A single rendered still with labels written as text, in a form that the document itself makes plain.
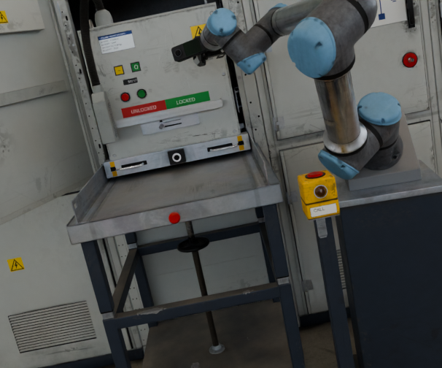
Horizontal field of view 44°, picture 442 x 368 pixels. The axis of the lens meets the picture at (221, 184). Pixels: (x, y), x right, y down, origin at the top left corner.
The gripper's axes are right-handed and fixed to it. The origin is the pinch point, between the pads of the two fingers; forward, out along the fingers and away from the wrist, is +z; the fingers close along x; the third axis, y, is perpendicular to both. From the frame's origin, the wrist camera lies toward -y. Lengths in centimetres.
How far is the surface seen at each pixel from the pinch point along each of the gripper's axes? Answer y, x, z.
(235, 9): 26.1, 20.5, 20.4
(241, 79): 23.2, -4.4, 28.4
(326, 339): 33, -116, 41
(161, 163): -16.5, -28.8, 23.6
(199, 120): 0.1, -17.6, 17.3
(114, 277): -43, -68, 63
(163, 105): -11.0, -9.3, 18.1
